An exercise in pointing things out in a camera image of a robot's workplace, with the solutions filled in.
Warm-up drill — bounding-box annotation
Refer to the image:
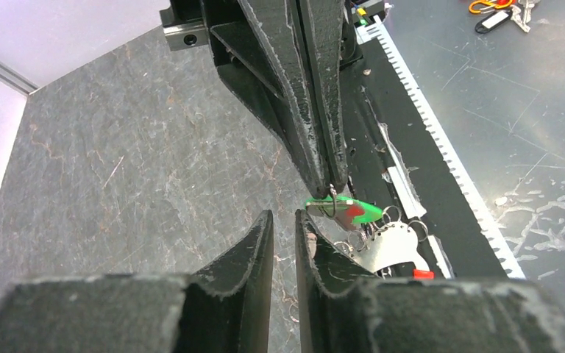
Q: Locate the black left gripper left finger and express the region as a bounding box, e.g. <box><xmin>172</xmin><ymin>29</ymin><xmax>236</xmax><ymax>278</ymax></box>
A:
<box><xmin>0</xmin><ymin>210</ymin><xmax>274</xmax><ymax>352</ymax></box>

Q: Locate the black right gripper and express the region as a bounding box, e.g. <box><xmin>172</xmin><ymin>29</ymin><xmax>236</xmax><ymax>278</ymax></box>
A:
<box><xmin>160</xmin><ymin>1</ymin><xmax>347</xmax><ymax>199</ymax></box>

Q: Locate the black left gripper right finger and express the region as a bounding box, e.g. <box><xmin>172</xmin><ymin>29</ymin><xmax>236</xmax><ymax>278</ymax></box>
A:
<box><xmin>295</xmin><ymin>210</ymin><xmax>565</xmax><ymax>352</ymax></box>

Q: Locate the metal key holder red handle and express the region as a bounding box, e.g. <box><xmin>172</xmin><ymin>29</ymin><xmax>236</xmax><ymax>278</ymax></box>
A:
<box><xmin>335</xmin><ymin>206</ymin><xmax>440</xmax><ymax>279</ymax></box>

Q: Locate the small green object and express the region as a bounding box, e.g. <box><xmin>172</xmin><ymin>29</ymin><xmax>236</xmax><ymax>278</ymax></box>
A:
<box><xmin>305</xmin><ymin>196</ymin><xmax>383</xmax><ymax>231</ymax></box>

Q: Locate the silver split key ring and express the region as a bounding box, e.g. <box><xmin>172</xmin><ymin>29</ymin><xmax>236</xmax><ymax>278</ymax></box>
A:
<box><xmin>328</xmin><ymin>184</ymin><xmax>340</xmax><ymax>219</ymax></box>

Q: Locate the black key tag lower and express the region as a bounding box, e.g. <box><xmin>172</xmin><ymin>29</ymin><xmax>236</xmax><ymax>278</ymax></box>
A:
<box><xmin>474</xmin><ymin>9</ymin><xmax>513</xmax><ymax>35</ymax></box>

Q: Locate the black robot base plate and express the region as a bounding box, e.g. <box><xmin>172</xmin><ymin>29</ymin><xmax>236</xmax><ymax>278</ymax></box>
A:
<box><xmin>341</xmin><ymin>29</ymin><xmax>508</xmax><ymax>279</ymax></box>

